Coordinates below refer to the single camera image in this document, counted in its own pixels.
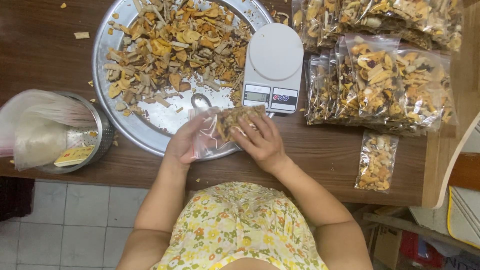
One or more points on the person's right hand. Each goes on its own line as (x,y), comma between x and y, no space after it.
(260,144)

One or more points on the person's left hand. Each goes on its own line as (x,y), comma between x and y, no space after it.
(182,144)

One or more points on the person's left fingers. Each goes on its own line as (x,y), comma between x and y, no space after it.
(198,122)

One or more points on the clear zip bag of snack mix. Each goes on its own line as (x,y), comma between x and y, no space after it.
(221,129)

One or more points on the metal spoon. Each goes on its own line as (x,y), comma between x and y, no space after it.
(201,100)

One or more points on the round metal tray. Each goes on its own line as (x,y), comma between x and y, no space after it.
(150,112)

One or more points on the heap of dried fruit chips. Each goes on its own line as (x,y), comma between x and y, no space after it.
(176,48)

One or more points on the white kitchen scale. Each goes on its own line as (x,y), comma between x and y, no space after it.
(273,67)

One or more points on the floral yellow dress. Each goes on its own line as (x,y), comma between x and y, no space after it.
(236,228)

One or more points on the perforated metal bucket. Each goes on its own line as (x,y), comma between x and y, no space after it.
(84,135)

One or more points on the yellow paper packet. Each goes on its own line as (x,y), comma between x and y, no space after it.
(74,156)

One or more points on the loose dried chip piece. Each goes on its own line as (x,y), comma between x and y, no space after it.
(81,35)

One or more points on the bundle of empty plastic bags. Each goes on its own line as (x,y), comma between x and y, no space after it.
(37,125)

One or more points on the small filled snack bag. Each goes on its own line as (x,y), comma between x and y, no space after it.
(376,162)

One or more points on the pile of filled snack bags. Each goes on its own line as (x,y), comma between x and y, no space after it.
(378,67)

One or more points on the cardboard box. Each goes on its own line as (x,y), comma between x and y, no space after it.
(384,245)

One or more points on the red plastic bag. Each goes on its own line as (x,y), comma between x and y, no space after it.
(420,249)

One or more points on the white chair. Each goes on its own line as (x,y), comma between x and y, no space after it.
(459,176)

